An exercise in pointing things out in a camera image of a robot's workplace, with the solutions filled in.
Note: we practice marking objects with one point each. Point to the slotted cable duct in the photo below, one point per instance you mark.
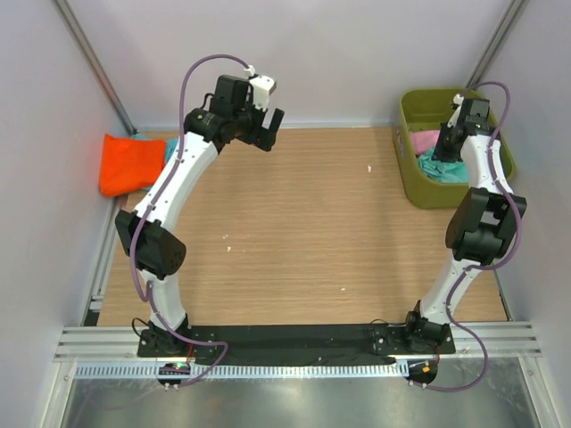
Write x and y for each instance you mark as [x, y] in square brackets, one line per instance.
[177, 371]

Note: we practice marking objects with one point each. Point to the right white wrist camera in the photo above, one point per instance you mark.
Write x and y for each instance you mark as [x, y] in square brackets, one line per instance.
[457, 102]

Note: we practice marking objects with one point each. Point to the olive green plastic bin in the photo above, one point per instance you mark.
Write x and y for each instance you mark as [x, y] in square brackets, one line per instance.
[419, 178]

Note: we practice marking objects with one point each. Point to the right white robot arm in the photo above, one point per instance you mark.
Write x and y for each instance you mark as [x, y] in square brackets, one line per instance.
[482, 228]

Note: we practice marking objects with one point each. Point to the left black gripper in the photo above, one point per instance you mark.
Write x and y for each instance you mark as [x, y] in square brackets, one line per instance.
[261, 138]

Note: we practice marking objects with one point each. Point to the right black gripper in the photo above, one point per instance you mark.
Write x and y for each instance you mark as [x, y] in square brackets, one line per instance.
[439, 152]

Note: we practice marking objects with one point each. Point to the light blue folded t shirt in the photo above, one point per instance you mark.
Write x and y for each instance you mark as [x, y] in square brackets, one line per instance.
[171, 144]

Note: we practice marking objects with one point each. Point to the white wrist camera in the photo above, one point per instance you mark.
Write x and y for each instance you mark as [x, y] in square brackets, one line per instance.
[457, 102]
[262, 88]

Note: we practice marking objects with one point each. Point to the orange folded t shirt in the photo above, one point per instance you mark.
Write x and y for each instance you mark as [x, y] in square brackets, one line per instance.
[129, 164]

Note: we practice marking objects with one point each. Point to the pink t shirt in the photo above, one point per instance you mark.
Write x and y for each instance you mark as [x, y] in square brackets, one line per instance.
[423, 141]

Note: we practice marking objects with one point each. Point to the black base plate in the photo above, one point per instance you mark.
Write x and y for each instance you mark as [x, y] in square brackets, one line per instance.
[258, 344]

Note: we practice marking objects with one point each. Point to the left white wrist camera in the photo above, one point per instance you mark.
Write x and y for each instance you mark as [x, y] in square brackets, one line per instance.
[262, 88]

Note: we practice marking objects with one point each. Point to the teal t shirt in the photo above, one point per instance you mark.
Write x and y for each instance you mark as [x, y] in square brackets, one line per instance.
[441, 171]

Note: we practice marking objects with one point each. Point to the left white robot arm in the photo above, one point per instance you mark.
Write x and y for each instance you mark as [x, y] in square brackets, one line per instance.
[147, 232]

